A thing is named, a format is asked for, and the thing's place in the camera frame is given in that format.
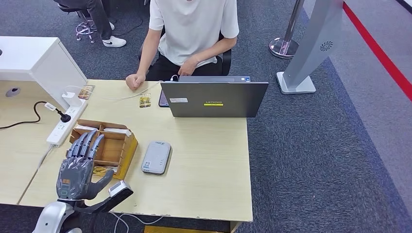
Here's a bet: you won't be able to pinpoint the black plug cable with tag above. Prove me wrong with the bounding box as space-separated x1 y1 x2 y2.
0 100 72 130

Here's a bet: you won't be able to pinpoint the white cabinet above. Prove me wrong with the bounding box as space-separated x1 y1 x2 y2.
0 36 88 111

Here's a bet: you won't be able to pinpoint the black office chair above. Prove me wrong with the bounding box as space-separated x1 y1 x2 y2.
138 25 232 77

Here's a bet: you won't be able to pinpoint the white charger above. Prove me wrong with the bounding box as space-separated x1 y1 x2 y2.
62 91 84 107

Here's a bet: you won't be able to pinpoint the chrome stanchion post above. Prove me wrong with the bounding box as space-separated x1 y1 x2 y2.
269 0 306 60

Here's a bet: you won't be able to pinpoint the wooden card organizer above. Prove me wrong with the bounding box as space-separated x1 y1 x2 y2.
69 119 133 168

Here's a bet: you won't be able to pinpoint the yellow box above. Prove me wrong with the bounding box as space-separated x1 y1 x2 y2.
144 225 220 233

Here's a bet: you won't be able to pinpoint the yellow ID card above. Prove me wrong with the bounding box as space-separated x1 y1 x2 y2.
139 93 152 108

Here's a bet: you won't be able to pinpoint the person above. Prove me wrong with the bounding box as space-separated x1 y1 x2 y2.
125 0 240 92
53 0 127 48

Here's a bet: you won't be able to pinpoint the grey card reader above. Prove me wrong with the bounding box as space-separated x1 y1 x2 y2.
141 140 172 175

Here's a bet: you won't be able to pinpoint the picture card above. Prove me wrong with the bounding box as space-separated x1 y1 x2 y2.
78 84 96 100

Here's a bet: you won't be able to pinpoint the white power strip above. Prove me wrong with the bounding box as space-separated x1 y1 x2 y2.
46 99 88 148

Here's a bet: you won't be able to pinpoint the black smartphone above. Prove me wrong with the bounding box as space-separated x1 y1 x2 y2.
158 90 171 108

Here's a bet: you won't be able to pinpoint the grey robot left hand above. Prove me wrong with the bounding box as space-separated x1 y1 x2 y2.
56 129 115 200

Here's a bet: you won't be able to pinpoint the person's right hand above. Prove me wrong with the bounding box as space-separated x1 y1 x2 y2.
125 73 146 92

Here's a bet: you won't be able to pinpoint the white power strip cable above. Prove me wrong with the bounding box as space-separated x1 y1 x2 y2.
36 145 55 171

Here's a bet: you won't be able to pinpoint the white cards stack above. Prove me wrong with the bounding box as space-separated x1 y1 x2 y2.
74 124 133 137

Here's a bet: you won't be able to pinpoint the thin white charger cable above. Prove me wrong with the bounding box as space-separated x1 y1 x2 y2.
64 75 179 101

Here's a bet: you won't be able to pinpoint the yellow box base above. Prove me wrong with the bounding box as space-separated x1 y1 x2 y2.
93 133 139 181

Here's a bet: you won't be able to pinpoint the person's left hand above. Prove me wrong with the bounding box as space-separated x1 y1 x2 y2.
178 57 199 77

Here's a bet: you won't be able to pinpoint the white hanging cables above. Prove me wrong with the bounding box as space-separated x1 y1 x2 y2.
111 212 164 233

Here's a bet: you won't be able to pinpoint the grey kiosk stand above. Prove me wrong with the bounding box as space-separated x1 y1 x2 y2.
276 0 345 96

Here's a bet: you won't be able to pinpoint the grey Lenovo laptop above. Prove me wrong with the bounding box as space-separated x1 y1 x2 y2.
160 76 269 118

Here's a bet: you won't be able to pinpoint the chrome stool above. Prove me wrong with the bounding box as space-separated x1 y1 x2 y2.
58 3 97 44

